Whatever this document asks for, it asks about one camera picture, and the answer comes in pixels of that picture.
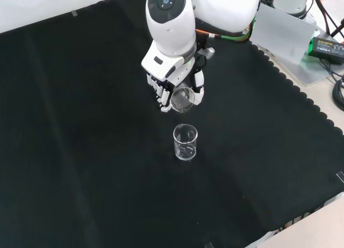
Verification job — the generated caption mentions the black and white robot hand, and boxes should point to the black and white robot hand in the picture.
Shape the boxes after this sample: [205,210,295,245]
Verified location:
[141,40,208,114]

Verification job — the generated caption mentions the small clear glass beaker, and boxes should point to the small clear glass beaker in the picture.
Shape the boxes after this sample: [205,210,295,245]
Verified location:
[170,87,196,114]

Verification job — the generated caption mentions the wide clear glass beaker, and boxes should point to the wide clear glass beaker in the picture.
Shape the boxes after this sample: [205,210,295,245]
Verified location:
[173,123,199,162]

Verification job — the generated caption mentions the black bench cloth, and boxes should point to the black bench cloth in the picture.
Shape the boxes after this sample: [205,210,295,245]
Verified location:
[0,0,344,248]

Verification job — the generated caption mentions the pale grey board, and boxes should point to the pale grey board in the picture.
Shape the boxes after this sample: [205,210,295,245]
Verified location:
[251,3,317,66]

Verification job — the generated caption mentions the black power adapter green label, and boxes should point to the black power adapter green label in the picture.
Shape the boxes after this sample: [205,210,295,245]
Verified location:
[307,37,344,65]

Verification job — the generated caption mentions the orange and green arm cable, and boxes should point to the orange and green arm cable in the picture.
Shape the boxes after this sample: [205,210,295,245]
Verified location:
[195,16,256,44]

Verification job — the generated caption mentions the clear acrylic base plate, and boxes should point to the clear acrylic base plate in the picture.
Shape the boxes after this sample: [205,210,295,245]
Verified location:
[249,12,344,87]

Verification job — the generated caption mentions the orange and black base cables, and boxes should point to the orange and black base cables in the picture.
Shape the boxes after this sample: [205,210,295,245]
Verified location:
[309,0,344,40]

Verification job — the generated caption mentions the coiled black cable bundle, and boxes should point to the coiled black cable bundle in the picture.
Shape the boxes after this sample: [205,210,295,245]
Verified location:
[332,75,344,111]

